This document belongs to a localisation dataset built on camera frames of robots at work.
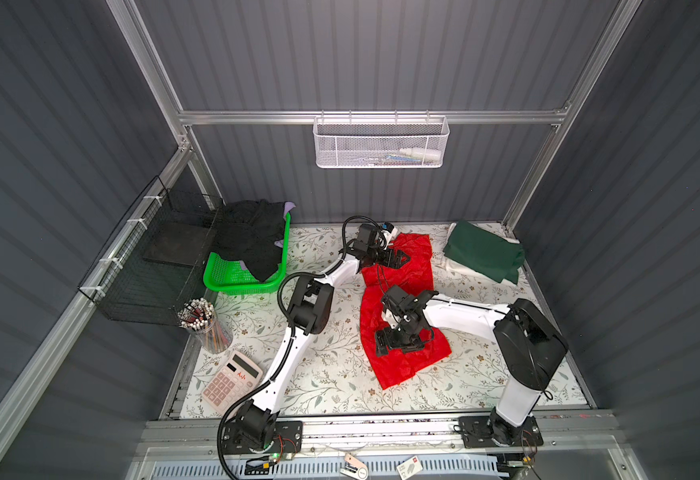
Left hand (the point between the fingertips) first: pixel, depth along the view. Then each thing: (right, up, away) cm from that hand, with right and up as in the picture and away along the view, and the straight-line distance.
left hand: (399, 254), depth 108 cm
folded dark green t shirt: (+31, -1, -5) cm, 31 cm away
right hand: (-6, -29, -21) cm, 37 cm away
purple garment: (-42, +18, +4) cm, 46 cm away
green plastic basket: (-60, -9, -3) cm, 60 cm away
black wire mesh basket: (-67, -5, -36) cm, 76 cm away
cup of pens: (-56, -16, -33) cm, 67 cm away
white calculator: (-49, -34, -27) cm, 65 cm away
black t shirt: (-55, +8, -3) cm, 55 cm away
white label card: (-3, -50, -40) cm, 64 cm away
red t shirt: (+6, -8, -4) cm, 10 cm away
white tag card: (-16, -49, -40) cm, 66 cm away
